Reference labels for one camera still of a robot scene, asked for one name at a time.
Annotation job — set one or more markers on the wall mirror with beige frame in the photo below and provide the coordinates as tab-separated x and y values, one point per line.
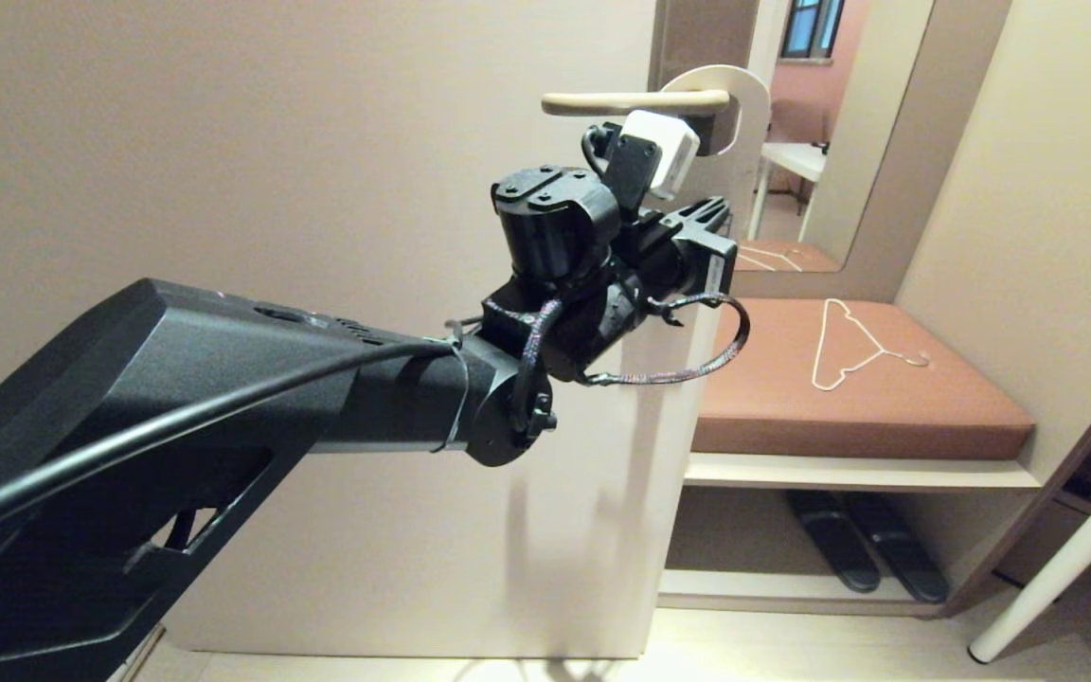
886	57

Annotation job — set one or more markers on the white table leg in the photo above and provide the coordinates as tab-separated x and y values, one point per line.
1057	568

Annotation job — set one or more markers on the white door hanger sign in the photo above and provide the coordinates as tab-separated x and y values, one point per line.
744	123

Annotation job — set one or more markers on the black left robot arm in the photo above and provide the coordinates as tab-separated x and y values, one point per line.
223	426

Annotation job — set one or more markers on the dark slipper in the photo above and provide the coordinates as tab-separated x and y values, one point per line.
839	549
905	559

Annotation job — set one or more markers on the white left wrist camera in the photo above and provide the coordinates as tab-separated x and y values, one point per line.
664	152

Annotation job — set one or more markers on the white bench shelf unit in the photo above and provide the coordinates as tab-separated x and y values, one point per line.
839	472

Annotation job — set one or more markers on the beige room door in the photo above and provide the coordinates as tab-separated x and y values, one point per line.
223	142

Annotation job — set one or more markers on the brown bench cushion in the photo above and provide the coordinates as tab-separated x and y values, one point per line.
839	417

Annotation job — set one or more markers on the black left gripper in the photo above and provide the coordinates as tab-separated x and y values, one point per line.
688	265

